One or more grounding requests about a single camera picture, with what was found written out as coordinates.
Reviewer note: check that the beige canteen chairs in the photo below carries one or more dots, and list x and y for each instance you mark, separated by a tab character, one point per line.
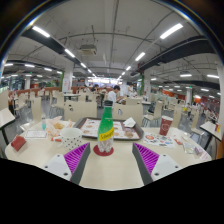
80	110

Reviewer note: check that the person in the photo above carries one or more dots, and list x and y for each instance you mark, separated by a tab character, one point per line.
132	92
112	96

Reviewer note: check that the clear plastic wrapper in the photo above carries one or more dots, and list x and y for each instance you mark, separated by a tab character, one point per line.
190	148

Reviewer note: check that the small clear sanitizer bottle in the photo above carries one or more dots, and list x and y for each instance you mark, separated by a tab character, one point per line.
43	123

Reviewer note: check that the white paper food box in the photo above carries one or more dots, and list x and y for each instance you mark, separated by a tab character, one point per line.
58	126

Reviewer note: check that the ceiling air conditioning unit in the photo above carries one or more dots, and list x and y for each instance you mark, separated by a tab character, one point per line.
87	50

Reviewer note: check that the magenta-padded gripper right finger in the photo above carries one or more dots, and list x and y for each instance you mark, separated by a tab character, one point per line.
163	165

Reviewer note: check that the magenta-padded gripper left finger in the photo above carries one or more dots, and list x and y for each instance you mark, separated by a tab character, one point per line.
61	165

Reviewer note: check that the red flat packet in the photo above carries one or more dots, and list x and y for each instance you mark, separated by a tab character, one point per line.
18	142

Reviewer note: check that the green drink bottle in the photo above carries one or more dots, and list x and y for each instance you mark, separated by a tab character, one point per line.
106	125

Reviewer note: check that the dark food tray, printed liner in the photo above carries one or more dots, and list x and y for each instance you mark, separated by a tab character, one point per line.
123	131

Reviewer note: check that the red paper cup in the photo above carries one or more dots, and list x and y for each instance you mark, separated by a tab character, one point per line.
166	126

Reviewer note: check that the ceiling strip lights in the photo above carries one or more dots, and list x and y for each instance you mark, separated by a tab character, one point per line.
171	30

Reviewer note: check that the white table, black pedestal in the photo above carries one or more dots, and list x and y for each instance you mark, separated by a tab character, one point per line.
210	128
6	117

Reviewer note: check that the printed paper leaflet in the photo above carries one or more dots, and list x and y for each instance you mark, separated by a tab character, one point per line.
159	140

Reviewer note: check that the white crumpled napkin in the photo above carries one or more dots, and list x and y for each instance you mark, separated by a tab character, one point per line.
129	122

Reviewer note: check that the white card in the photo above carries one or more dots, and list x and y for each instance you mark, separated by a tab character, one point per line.
35	134

